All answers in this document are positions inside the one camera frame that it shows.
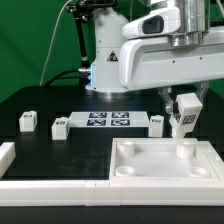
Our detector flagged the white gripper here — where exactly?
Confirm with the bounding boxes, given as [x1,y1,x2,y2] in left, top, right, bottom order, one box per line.
[119,27,224,114]

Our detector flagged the white square tabletop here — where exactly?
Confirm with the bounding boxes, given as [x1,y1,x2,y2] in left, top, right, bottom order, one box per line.
[109,138,224,181]

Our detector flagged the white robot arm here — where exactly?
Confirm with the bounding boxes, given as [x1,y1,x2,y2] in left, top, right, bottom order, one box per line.
[86,0,224,113]

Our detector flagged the white marker sheet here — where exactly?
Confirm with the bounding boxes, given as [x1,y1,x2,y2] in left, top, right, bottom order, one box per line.
[69,111,149,128]

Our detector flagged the white U-shaped fence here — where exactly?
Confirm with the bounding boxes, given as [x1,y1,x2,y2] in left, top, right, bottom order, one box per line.
[0,143,224,206]

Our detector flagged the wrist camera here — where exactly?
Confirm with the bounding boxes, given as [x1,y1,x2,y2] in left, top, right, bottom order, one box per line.
[122,7,181,39]

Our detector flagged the black cables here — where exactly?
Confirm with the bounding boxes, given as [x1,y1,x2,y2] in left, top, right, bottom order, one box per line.
[44,68,92,88]

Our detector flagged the black camera stand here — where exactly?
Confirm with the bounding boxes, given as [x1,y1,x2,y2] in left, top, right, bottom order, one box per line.
[65,0,118,88]

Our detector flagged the white cable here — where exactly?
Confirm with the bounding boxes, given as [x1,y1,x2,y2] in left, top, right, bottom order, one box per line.
[39,0,73,87]

